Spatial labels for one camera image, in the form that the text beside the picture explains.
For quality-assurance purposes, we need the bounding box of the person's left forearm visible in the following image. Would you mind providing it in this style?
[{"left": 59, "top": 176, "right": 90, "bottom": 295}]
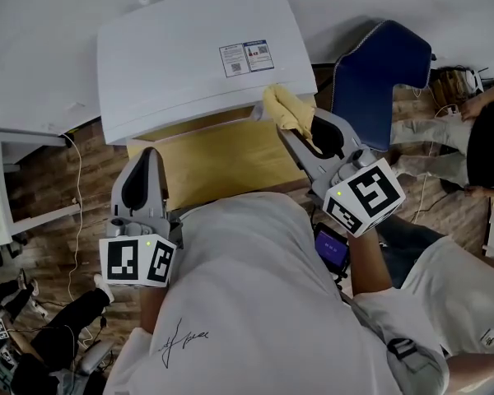
[{"left": 138, "top": 286, "right": 165, "bottom": 335}]

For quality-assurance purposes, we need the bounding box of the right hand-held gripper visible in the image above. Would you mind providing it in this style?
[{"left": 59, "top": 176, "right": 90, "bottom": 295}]
[{"left": 276, "top": 110, "right": 407, "bottom": 238}]

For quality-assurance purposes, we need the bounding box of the grey office chair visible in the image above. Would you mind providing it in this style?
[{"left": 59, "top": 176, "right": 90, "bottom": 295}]
[{"left": 77, "top": 339, "right": 116, "bottom": 376}]

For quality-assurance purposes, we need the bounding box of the white appliance box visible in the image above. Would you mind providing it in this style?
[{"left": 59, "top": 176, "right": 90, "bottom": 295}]
[{"left": 96, "top": 0, "right": 318, "bottom": 146}]

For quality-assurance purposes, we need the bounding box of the yellow cloth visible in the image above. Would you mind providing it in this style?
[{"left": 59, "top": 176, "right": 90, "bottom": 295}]
[{"left": 262, "top": 85, "right": 324, "bottom": 156}]

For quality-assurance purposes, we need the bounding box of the person's white shirt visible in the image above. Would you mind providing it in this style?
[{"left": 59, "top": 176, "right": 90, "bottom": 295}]
[{"left": 102, "top": 191, "right": 450, "bottom": 395}]

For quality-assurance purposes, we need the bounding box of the blue chair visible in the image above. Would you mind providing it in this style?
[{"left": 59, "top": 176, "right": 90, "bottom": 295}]
[{"left": 330, "top": 19, "right": 433, "bottom": 154}]

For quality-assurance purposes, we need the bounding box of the white floor cable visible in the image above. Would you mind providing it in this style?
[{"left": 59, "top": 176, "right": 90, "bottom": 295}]
[
  {"left": 411, "top": 84, "right": 458, "bottom": 225},
  {"left": 63, "top": 133, "right": 86, "bottom": 304}
]

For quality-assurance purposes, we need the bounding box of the white router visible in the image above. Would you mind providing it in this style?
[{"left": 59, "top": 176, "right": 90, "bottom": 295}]
[{"left": 464, "top": 68, "right": 485, "bottom": 92}]

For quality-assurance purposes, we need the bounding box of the person's right forearm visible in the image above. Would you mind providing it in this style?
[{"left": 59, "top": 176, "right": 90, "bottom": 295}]
[{"left": 345, "top": 220, "right": 394, "bottom": 298}]

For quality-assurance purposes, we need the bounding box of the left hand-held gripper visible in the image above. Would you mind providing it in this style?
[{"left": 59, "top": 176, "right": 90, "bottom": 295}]
[{"left": 98, "top": 146, "right": 184, "bottom": 290}]

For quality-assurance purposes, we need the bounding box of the black device with purple screen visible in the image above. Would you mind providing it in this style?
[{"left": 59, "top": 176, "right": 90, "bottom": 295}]
[{"left": 315, "top": 222, "right": 350, "bottom": 271}]

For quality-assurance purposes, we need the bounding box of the brown cardboard box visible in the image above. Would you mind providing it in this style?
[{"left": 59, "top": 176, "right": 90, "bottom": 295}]
[{"left": 430, "top": 67, "right": 470, "bottom": 106}]

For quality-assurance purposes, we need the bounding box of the grey shoulder strap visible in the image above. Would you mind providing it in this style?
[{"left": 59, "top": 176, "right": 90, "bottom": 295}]
[{"left": 349, "top": 294, "right": 441, "bottom": 374}]

